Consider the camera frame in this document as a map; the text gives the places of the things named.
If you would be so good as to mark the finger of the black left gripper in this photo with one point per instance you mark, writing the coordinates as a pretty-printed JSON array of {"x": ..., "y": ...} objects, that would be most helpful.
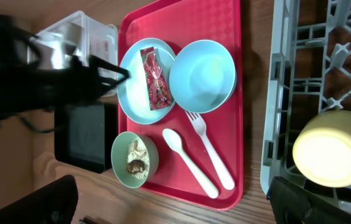
[
  {"x": 107, "y": 84},
  {"x": 100, "y": 63}
]

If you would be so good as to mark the yellow cup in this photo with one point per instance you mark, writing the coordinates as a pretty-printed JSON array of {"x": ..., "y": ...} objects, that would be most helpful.
[{"x": 322, "y": 151}]

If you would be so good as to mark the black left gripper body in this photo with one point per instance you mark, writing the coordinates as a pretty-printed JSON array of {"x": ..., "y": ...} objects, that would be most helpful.
[{"x": 25, "y": 88}]

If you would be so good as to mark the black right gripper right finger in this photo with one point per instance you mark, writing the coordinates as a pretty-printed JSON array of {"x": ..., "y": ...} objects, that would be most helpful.
[{"x": 292, "y": 205}]

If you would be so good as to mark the white plastic spoon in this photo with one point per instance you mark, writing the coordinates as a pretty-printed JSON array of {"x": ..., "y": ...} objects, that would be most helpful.
[{"x": 174, "y": 141}]

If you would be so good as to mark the grey dishwasher rack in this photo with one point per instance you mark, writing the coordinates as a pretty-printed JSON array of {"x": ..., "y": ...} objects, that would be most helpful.
[{"x": 309, "y": 73}]

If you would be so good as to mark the light blue plate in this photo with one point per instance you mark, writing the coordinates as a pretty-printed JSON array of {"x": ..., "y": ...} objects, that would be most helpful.
[{"x": 133, "y": 93}]

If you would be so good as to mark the green bowl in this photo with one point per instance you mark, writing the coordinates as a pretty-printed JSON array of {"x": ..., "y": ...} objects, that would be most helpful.
[{"x": 119, "y": 154}]

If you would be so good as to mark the red snack wrapper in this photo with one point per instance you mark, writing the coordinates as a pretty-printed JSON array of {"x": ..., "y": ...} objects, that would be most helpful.
[{"x": 157, "y": 88}]

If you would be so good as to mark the light blue bowl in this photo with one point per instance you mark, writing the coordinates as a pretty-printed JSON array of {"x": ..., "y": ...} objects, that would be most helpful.
[{"x": 202, "y": 76}]

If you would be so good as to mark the white plastic fork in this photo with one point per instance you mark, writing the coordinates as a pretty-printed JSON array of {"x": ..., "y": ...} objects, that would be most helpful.
[{"x": 223, "y": 173}]

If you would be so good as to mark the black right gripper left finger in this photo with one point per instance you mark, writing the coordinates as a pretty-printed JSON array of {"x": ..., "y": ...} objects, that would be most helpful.
[{"x": 54, "y": 203}]

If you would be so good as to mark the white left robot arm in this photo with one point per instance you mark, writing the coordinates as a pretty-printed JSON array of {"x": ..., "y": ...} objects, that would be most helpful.
[{"x": 17, "y": 49}]

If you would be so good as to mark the clear plastic bin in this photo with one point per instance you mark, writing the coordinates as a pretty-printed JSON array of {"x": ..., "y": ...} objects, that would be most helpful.
[{"x": 97, "y": 39}]

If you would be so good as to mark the food scraps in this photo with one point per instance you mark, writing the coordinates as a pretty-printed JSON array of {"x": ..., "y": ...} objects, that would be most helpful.
[{"x": 137, "y": 159}]

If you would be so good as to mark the black tray bin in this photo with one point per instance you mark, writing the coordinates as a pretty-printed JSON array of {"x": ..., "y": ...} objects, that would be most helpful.
[{"x": 84, "y": 136}]

